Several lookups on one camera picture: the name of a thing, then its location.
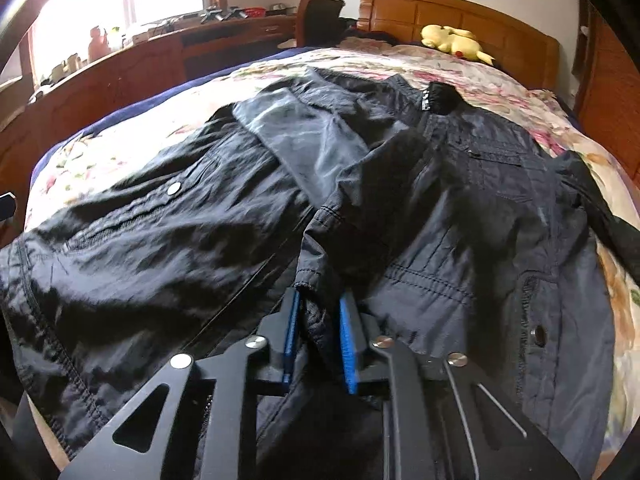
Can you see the wooden bed headboard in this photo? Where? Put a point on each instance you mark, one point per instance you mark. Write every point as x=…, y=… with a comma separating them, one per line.
x=480, y=15

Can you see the long wooden desk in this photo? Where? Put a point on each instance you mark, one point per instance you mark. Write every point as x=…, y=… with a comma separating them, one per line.
x=140, y=70

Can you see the navy bed sheet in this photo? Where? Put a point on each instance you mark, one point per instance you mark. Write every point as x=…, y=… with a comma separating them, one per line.
x=150, y=97

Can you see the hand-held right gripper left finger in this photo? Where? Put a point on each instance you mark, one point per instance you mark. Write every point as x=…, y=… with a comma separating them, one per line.
x=291, y=332

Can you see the dark navy jacket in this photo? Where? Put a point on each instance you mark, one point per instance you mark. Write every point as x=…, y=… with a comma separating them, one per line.
x=200, y=240

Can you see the yellow plush toy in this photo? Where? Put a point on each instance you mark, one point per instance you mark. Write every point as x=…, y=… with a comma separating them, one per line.
x=450, y=40

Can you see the floral blanket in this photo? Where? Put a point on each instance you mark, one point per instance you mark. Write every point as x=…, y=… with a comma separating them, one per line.
x=500, y=85

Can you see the wooden wardrobe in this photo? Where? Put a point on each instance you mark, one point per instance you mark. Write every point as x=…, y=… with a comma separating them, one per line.
x=610, y=90

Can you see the black gadget on desk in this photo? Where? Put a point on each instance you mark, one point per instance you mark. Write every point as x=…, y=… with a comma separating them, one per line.
x=215, y=14

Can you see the orange bottle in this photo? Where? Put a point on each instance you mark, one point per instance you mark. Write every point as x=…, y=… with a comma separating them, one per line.
x=97, y=44

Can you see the red item on desk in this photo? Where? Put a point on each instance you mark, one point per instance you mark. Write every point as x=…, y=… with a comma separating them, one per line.
x=255, y=11

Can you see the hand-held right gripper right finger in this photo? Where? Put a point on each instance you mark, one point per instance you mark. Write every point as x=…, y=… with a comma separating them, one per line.
x=348, y=347

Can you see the wooden chair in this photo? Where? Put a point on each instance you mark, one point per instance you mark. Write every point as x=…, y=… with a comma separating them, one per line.
x=320, y=15

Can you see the dark pillow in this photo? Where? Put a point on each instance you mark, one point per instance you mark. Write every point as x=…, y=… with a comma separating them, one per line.
x=360, y=30

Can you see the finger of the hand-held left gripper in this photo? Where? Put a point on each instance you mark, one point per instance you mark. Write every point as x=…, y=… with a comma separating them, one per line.
x=6, y=206

